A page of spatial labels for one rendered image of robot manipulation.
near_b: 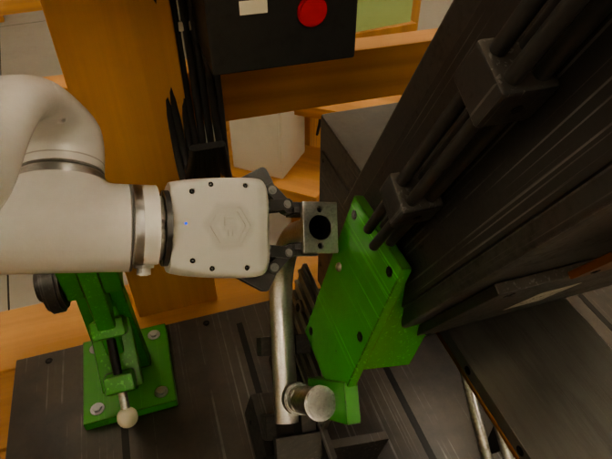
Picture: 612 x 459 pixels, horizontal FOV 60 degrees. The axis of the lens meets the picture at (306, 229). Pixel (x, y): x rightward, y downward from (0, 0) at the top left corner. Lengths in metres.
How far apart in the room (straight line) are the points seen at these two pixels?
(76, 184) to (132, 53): 0.25
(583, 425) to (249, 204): 0.39
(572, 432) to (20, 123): 0.54
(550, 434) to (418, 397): 0.30
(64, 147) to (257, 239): 0.19
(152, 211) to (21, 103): 0.14
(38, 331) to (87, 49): 0.52
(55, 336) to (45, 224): 0.54
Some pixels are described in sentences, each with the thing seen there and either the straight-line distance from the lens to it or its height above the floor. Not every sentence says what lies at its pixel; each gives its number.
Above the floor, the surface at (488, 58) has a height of 1.50.
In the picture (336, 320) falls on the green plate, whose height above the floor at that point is 1.15.
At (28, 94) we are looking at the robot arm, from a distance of 0.44.
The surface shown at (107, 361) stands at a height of 0.99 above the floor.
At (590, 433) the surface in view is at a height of 1.13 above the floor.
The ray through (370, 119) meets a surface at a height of 1.24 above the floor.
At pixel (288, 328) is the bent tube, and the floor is 1.07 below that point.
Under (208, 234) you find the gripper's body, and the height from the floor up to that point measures 1.27.
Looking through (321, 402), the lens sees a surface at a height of 1.09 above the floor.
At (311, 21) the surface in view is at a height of 1.40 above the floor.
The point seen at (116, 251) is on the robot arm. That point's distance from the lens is 0.50.
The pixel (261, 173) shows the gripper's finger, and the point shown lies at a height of 1.28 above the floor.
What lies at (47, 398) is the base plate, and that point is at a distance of 0.91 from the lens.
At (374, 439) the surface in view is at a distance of 0.74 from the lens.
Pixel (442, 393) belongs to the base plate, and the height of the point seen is 0.90.
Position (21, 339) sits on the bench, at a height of 0.88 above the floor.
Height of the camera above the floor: 1.60
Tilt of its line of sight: 41 degrees down
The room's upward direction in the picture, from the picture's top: straight up
